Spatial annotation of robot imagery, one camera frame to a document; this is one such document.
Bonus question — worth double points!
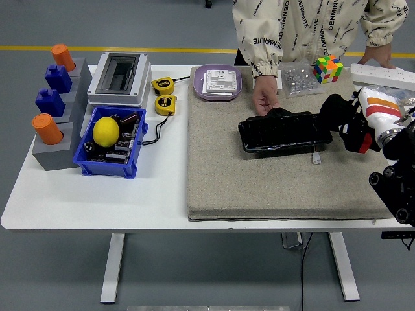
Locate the black glossy panel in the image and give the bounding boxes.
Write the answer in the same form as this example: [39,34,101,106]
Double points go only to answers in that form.
[237,107,334,154]

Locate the grey stepped block holder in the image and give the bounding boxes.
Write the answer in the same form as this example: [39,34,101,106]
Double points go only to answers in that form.
[31,57,94,172]

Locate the brown cylindrical capacitor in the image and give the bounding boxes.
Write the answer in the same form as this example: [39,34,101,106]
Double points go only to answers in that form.
[120,111,139,126]

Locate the white electrical enclosure box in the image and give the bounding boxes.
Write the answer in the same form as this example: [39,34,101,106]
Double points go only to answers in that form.
[86,52,152,108]

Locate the black power cable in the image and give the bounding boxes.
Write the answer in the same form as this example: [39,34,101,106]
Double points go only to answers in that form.
[300,231,314,311]

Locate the metal under-table bracket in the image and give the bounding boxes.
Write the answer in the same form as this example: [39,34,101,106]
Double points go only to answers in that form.
[281,231,309,249]

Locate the blue plastic block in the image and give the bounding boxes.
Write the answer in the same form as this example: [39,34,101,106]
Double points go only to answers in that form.
[34,88,66,118]
[44,64,73,94]

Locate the purple tray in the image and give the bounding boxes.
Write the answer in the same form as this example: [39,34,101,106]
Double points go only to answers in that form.
[193,63,243,102]

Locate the black table control box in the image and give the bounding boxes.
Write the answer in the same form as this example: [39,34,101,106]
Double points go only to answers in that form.
[381,231,415,251]

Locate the dark circuit boards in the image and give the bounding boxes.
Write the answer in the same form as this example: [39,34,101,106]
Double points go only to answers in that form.
[83,119,143,163]

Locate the yellow tape measure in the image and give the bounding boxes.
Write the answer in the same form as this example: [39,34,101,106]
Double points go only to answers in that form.
[150,76,175,96]
[154,95,178,116]

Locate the white wall socket plate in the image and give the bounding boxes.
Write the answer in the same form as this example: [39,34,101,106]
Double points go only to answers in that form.
[201,69,238,97]

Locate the person's left hand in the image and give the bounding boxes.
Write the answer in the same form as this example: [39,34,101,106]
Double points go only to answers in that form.
[357,43,397,70]

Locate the person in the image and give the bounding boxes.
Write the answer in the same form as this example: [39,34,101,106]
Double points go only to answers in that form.
[232,0,410,78]

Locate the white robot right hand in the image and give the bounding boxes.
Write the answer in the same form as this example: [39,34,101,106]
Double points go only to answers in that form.
[337,86,410,154]

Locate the white power strip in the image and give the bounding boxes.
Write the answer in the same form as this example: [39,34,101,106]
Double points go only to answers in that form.
[350,63,415,91]

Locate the yellow lemon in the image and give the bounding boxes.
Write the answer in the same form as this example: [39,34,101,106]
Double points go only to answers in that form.
[92,117,121,148]

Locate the clear plastic bags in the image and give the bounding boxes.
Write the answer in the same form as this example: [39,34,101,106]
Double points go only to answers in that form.
[355,84,415,109]

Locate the orange cylinder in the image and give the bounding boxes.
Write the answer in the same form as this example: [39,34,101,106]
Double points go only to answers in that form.
[31,113,64,146]
[51,43,77,73]

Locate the clear bag of metal nuts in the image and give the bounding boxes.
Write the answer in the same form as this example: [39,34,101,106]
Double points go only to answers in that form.
[279,60,326,99]

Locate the black tape measure strap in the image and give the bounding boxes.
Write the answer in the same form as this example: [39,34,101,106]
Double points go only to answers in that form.
[141,115,171,146]

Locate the grey-brown mat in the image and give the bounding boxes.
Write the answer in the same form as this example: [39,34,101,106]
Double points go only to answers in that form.
[187,65,397,222]

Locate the colourful puzzle cube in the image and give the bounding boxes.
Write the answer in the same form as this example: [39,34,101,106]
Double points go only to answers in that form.
[312,54,344,84]

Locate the white table leg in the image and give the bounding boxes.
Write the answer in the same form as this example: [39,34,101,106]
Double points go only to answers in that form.
[327,231,361,302]
[99,232,126,305]

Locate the person's right hand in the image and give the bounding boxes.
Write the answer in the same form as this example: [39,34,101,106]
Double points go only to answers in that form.
[252,84,281,117]

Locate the blue plastic bin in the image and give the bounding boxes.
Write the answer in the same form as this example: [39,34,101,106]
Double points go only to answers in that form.
[72,106,149,179]

